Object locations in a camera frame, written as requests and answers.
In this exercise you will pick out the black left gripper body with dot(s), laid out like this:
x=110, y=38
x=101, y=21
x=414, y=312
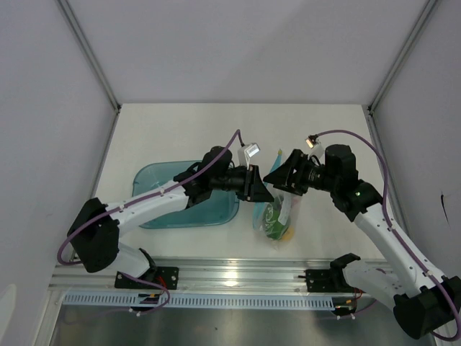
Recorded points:
x=243, y=180

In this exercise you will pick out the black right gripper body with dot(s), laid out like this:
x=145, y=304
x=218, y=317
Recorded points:
x=301, y=164

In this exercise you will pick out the purple toy eggplant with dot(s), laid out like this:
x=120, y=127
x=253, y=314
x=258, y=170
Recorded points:
x=294, y=203

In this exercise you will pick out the clear zip top bag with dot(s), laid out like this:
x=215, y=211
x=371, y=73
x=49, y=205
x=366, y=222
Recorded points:
x=279, y=197

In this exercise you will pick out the green toy bell pepper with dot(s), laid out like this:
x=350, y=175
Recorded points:
x=273, y=223

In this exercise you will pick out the yellow toy orange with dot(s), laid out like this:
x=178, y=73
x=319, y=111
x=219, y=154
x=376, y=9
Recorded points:
x=288, y=235

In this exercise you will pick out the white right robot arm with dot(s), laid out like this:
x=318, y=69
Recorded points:
x=421, y=297

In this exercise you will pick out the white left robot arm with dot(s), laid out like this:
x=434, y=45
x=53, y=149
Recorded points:
x=95, y=233

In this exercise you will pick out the teal plastic tray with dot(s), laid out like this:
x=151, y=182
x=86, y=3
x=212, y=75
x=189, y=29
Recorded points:
x=220, y=208

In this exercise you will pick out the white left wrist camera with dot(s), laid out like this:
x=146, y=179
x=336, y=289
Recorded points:
x=246, y=152

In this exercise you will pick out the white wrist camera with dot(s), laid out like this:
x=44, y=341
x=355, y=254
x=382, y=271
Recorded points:
x=246, y=152
x=315, y=147

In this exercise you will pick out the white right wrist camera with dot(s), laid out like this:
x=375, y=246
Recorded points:
x=315, y=147

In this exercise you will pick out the aluminium rail base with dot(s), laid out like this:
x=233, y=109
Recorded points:
x=232, y=276

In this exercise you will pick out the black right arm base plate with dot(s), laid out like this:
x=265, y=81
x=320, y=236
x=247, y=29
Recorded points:
x=325, y=281

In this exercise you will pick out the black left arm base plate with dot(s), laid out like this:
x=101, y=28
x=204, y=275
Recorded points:
x=167, y=277

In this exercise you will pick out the white slotted cable duct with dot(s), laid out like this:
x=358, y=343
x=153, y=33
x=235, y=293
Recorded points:
x=207, y=301

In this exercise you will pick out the right aluminium frame post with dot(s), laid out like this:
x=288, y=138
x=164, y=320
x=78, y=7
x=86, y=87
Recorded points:
x=417, y=29

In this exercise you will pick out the aluminium frame post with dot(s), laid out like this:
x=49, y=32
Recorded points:
x=417, y=29
x=84, y=44

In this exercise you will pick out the left aluminium frame post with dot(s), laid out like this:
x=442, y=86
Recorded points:
x=84, y=44

